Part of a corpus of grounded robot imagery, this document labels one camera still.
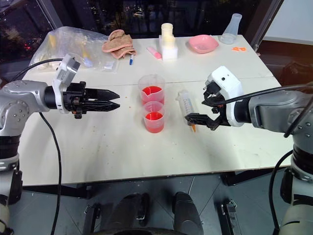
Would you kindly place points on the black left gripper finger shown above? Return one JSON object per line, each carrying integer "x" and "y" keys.
{"x": 100, "y": 106}
{"x": 100, "y": 94}

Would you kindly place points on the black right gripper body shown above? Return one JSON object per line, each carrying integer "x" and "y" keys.
{"x": 212, "y": 87}

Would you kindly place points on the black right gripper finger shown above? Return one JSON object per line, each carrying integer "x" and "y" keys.
{"x": 199, "y": 119}
{"x": 211, "y": 100}

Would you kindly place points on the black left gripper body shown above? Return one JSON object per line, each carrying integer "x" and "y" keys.
{"x": 75, "y": 98}

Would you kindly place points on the clear syringe with orange tip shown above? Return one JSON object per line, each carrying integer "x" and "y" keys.
{"x": 184, "y": 102}

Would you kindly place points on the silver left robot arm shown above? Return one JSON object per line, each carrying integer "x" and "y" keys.
{"x": 22, "y": 95}

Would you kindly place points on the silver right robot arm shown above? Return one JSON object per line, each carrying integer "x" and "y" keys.
{"x": 269, "y": 107}

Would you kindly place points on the small beaker with red liquid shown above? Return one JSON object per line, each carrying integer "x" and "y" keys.
{"x": 154, "y": 122}

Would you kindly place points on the tall beaker with red liquid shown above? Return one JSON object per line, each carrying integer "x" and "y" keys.
{"x": 151, "y": 94}

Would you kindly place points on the small clear plastic packet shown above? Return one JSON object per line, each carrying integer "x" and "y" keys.
{"x": 110, "y": 67}

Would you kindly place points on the pink bowl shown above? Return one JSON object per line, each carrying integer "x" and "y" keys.
{"x": 203, "y": 44}

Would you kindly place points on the blue and white pen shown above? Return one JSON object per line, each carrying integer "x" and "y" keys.
{"x": 131, "y": 60}

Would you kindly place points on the orange paper scrap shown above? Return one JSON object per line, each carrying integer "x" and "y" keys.
{"x": 238, "y": 49}

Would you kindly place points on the pinkish brown towel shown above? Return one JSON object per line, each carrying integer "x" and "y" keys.
{"x": 119, "y": 44}

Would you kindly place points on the clear plastic bag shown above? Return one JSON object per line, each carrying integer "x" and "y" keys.
{"x": 68, "y": 41}

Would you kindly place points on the white and cream bottle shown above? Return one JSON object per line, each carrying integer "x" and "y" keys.
{"x": 169, "y": 50}

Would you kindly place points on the clear plastic flask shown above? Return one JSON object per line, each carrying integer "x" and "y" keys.
{"x": 231, "y": 30}

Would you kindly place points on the pink marker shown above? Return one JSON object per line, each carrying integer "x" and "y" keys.
{"x": 154, "y": 53}

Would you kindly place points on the cream plastic cylinder container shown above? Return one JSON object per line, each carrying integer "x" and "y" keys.
{"x": 167, "y": 30}

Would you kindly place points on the black bag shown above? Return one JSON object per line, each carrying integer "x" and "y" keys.
{"x": 296, "y": 73}

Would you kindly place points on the dark rounded shape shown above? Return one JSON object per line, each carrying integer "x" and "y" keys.
{"x": 187, "y": 210}

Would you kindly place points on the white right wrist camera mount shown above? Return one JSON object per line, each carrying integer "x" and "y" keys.
{"x": 232, "y": 83}

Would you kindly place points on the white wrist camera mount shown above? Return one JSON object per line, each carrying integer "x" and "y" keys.
{"x": 64, "y": 71}
{"x": 232, "y": 83}

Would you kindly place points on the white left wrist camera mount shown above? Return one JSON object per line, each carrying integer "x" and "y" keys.
{"x": 64, "y": 71}

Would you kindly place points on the grey window frame post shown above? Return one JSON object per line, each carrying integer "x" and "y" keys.
{"x": 265, "y": 24}

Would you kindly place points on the black table frame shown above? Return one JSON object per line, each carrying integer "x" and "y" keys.
{"x": 56, "y": 191}

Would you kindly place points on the black floor bracket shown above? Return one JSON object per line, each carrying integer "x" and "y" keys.
{"x": 91, "y": 218}
{"x": 228, "y": 216}

